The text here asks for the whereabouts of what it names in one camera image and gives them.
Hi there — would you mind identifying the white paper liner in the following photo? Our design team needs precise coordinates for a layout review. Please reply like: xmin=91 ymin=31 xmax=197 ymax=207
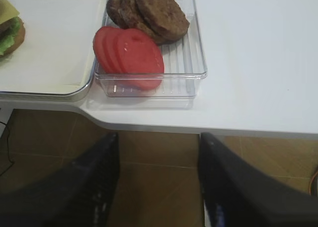
xmin=0 ymin=0 xmax=107 ymax=86

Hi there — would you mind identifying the red tomato slice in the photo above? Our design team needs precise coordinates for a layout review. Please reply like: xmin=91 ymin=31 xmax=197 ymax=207
xmin=107 ymin=28 xmax=126 ymax=74
xmin=113 ymin=28 xmax=164 ymax=90
xmin=93 ymin=26 xmax=112 ymax=74
xmin=104 ymin=27 xmax=115 ymax=74

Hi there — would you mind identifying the middle brown patty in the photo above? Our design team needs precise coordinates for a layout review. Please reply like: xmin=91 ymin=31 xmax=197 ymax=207
xmin=119 ymin=0 xmax=168 ymax=45

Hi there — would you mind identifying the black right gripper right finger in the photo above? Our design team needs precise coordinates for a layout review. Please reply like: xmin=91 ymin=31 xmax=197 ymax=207
xmin=198 ymin=133 xmax=318 ymax=227

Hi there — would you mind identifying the yellow cheese slice on tray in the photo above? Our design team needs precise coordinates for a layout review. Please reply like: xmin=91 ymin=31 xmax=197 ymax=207
xmin=0 ymin=0 xmax=20 ymax=24

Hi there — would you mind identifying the rear brown patty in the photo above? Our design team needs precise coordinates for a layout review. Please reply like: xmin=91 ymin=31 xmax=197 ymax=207
xmin=106 ymin=0 xmax=129 ymax=29

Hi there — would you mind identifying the front red tomato slice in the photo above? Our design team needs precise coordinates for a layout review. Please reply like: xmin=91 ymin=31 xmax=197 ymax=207
xmin=113 ymin=28 xmax=164 ymax=90

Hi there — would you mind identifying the brown patty on tray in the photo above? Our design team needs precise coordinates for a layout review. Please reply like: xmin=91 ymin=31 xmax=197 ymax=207
xmin=0 ymin=20 xmax=11 ymax=38

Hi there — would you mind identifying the green lettuce leaf on tray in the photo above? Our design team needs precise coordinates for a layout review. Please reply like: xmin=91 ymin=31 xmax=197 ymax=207
xmin=0 ymin=16 xmax=21 ymax=56

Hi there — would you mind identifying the clear patty tomato container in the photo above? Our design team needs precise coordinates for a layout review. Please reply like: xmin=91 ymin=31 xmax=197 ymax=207
xmin=94 ymin=0 xmax=207 ymax=99

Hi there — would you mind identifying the white serving tray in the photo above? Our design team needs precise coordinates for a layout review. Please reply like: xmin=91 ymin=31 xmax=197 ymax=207
xmin=0 ymin=0 xmax=111 ymax=96

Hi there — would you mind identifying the front brown patty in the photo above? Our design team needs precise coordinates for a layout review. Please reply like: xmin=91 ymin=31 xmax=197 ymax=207
xmin=136 ymin=0 xmax=189 ymax=41

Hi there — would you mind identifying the bottom bun on tray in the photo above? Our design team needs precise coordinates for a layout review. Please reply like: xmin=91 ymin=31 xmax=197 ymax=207
xmin=0 ymin=17 xmax=25 ymax=58

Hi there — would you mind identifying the black floor cable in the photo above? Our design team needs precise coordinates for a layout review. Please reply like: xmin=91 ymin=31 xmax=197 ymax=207
xmin=0 ymin=121 xmax=15 ymax=177

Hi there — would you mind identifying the orange floor cable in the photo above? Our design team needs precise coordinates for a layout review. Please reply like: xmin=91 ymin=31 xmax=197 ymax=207
xmin=308 ymin=166 xmax=318 ymax=195

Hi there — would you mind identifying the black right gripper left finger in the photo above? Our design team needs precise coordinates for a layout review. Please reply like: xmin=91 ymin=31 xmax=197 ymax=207
xmin=0 ymin=133 xmax=120 ymax=227

